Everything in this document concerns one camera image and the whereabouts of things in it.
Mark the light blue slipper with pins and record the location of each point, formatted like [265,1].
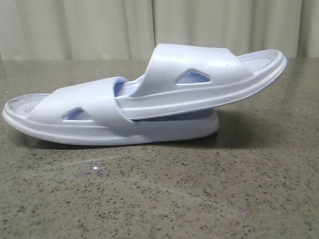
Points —
[182,78]
[88,114]

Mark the pale green curtain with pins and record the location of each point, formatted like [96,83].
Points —
[130,29]

